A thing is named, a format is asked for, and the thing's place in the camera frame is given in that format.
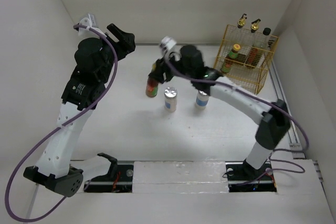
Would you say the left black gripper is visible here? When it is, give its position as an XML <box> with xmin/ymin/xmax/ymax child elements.
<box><xmin>96</xmin><ymin>25</ymin><xmax>134</xmax><ymax>83</ymax></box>

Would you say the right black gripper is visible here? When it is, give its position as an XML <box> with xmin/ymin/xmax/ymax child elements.
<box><xmin>149</xmin><ymin>49</ymin><xmax>194</xmax><ymax>83</ymax></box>

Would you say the chili sauce bottle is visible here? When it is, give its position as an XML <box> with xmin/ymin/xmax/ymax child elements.
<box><xmin>221</xmin><ymin>44</ymin><xmax>241</xmax><ymax>74</ymax></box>
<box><xmin>145</xmin><ymin>77</ymin><xmax>159</xmax><ymax>98</ymax></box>

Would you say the clear gold spout bottle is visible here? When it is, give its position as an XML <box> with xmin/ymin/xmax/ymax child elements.
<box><xmin>236</xmin><ymin>13</ymin><xmax>247</xmax><ymax>29</ymax></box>

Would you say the square bottle dark residue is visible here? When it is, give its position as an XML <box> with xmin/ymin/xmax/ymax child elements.
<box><xmin>244</xmin><ymin>19</ymin><xmax>261</xmax><ymax>68</ymax></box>

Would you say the dark soy sauce bottle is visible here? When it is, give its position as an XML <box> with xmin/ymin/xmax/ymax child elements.
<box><xmin>245</xmin><ymin>27</ymin><xmax>271</xmax><ymax>69</ymax></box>

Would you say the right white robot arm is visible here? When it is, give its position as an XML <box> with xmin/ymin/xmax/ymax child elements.
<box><xmin>149</xmin><ymin>41</ymin><xmax>290</xmax><ymax>179</ymax></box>

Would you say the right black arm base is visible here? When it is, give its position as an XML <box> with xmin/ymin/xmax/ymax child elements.
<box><xmin>222</xmin><ymin>161</ymin><xmax>277</xmax><ymax>193</ymax></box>

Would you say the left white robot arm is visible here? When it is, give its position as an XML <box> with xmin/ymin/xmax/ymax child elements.
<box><xmin>24</xmin><ymin>24</ymin><xmax>135</xmax><ymax>197</ymax></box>

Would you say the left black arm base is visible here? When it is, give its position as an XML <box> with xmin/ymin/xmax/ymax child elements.
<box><xmin>83</xmin><ymin>153</ymin><xmax>134</xmax><ymax>193</ymax></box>

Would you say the left silver lid jar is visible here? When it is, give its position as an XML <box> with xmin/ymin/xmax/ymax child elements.
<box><xmin>164</xmin><ymin>87</ymin><xmax>177</xmax><ymax>112</ymax></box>

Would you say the silver lid jar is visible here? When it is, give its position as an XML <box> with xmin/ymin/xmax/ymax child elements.
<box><xmin>164</xmin><ymin>87</ymin><xmax>177</xmax><ymax>112</ymax></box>
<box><xmin>195</xmin><ymin>90</ymin><xmax>209</xmax><ymax>110</ymax></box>

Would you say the right silver lid jar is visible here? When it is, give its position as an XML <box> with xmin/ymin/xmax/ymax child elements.
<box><xmin>195</xmin><ymin>90</ymin><xmax>209</xmax><ymax>110</ymax></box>

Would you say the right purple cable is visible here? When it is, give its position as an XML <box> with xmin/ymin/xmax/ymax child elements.
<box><xmin>164</xmin><ymin>56</ymin><xmax>310</xmax><ymax>185</ymax></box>

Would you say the purple cable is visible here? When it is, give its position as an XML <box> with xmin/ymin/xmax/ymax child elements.
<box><xmin>4</xmin><ymin>24</ymin><xmax>118</xmax><ymax>221</ymax></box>
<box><xmin>164</xmin><ymin>56</ymin><xmax>310</xmax><ymax>185</ymax></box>

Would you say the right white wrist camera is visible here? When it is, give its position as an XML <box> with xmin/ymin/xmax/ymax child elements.
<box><xmin>159</xmin><ymin>36</ymin><xmax>181</xmax><ymax>61</ymax></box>

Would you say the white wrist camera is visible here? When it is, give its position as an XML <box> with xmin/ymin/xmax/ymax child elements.
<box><xmin>78</xmin><ymin>13</ymin><xmax>99</xmax><ymax>37</ymax></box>
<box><xmin>159</xmin><ymin>36</ymin><xmax>181</xmax><ymax>61</ymax></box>

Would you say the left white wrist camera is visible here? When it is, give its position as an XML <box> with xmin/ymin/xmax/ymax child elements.
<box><xmin>78</xmin><ymin>13</ymin><xmax>99</xmax><ymax>37</ymax></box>

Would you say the yellow wire rack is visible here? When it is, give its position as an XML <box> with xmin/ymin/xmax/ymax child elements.
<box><xmin>214</xmin><ymin>25</ymin><xmax>279</xmax><ymax>94</ymax></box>

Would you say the metal mounting rail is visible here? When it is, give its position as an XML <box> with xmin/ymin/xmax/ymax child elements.
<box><xmin>118</xmin><ymin>160</ymin><xmax>243</xmax><ymax>185</ymax></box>

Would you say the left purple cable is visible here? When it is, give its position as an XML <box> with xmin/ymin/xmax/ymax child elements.
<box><xmin>4</xmin><ymin>24</ymin><xmax>118</xmax><ymax>221</ymax></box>

